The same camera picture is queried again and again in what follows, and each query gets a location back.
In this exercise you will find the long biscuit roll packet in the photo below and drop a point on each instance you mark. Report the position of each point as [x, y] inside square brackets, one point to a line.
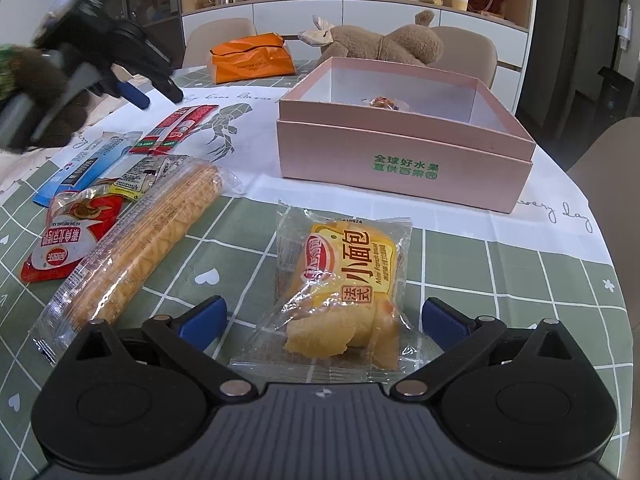
[150, 240]

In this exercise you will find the pink gift box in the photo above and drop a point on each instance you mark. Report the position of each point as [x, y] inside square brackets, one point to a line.
[325, 150]

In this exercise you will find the dark blue snack packet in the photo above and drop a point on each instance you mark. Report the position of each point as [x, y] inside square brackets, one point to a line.
[75, 175]

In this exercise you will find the yellow bread packet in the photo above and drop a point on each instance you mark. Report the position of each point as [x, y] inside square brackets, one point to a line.
[345, 270]

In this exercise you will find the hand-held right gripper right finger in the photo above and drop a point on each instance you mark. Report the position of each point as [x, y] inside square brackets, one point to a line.
[445, 322]

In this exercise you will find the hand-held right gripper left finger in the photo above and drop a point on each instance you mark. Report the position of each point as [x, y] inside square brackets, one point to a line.
[202, 322]

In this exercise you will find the white dinosaur print sheet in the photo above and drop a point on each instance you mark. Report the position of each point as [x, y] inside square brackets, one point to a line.
[255, 110]

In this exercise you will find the small silver snack packet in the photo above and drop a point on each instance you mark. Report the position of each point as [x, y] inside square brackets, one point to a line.
[145, 177]

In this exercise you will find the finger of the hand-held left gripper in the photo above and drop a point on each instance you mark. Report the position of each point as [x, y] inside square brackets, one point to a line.
[132, 95]
[167, 90]

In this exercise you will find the brown plush toy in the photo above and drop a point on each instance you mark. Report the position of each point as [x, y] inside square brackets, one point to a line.
[400, 42]

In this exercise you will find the red chicken snack packet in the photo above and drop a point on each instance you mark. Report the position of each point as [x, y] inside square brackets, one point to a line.
[65, 255]

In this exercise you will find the orange paper bag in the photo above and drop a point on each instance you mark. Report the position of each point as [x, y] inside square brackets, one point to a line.
[250, 62]

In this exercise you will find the light blue snack packet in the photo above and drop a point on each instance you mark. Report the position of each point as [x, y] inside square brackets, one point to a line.
[122, 142]

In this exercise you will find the person's left hand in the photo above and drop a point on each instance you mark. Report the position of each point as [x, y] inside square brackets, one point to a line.
[40, 72]

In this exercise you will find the beige chair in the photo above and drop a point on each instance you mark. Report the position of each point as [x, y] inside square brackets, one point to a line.
[475, 55]
[215, 40]
[615, 160]

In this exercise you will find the red sausage stick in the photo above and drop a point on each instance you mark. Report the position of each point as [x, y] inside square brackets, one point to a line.
[165, 127]
[187, 130]

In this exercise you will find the green checkered tablecloth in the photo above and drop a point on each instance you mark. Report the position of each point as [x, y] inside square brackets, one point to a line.
[475, 270]

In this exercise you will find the small brown snack packet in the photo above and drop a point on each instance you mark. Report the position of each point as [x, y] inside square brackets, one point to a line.
[382, 103]

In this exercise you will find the dark glass door cabinet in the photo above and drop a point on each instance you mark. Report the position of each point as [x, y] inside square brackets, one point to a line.
[155, 0]

